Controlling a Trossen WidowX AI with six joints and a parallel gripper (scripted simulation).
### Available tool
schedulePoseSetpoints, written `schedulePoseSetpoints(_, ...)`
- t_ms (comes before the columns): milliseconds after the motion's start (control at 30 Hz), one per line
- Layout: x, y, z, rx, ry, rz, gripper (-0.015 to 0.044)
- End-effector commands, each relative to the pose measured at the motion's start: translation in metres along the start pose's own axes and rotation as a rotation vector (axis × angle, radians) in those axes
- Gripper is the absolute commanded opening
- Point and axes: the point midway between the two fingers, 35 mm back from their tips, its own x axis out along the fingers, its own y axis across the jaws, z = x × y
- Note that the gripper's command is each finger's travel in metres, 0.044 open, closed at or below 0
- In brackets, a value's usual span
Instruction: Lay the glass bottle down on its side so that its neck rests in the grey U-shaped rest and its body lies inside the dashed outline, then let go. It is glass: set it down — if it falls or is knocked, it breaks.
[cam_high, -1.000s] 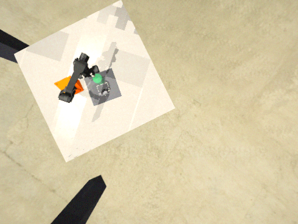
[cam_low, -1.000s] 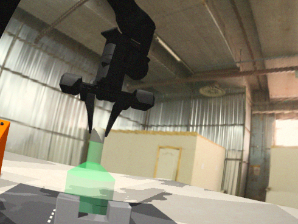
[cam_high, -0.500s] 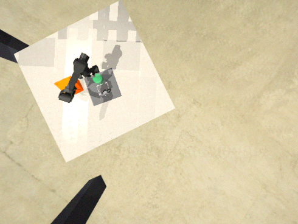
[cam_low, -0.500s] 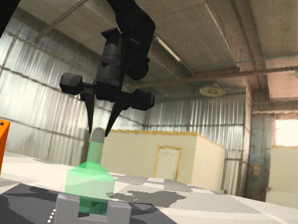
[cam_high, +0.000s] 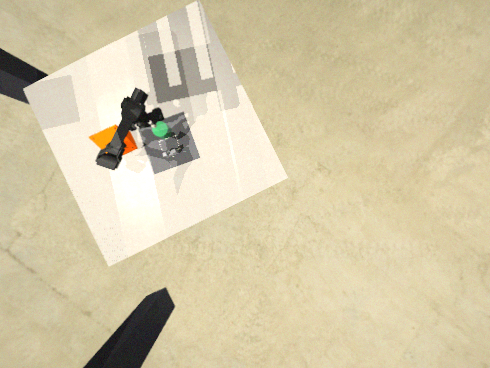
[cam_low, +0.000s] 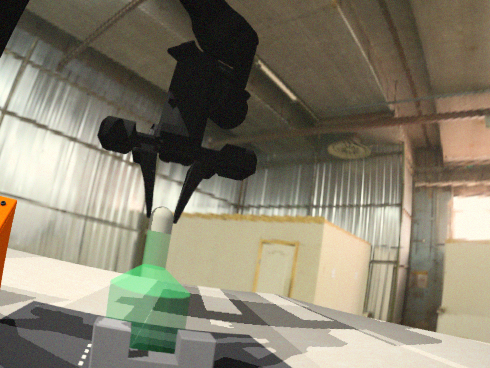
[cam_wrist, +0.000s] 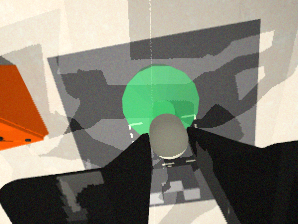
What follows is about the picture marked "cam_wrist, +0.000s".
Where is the green glass bottle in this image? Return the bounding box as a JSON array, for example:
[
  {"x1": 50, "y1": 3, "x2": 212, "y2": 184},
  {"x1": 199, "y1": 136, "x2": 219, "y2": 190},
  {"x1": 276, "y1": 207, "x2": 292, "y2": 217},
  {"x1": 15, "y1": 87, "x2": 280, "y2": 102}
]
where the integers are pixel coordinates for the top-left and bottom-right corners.
[{"x1": 122, "y1": 64, "x2": 199, "y2": 159}]

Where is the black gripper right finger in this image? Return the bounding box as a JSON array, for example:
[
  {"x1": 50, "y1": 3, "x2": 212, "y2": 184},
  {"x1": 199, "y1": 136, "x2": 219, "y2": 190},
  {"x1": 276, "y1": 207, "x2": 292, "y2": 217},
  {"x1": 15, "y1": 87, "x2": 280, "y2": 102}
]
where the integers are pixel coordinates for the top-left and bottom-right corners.
[{"x1": 187, "y1": 126, "x2": 298, "y2": 224}]

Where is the grey flat mat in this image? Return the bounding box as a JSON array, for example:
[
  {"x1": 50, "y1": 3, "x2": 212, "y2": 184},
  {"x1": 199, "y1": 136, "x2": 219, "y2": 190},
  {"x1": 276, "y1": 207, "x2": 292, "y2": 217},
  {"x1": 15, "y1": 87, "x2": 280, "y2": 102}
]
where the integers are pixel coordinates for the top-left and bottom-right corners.
[{"x1": 47, "y1": 19, "x2": 261, "y2": 208}]

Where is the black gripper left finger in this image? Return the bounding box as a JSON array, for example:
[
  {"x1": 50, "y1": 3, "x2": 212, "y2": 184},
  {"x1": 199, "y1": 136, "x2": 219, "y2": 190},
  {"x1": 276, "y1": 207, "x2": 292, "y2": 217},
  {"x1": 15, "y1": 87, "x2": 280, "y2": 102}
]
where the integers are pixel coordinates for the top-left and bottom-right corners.
[{"x1": 0, "y1": 133, "x2": 152, "y2": 224}]

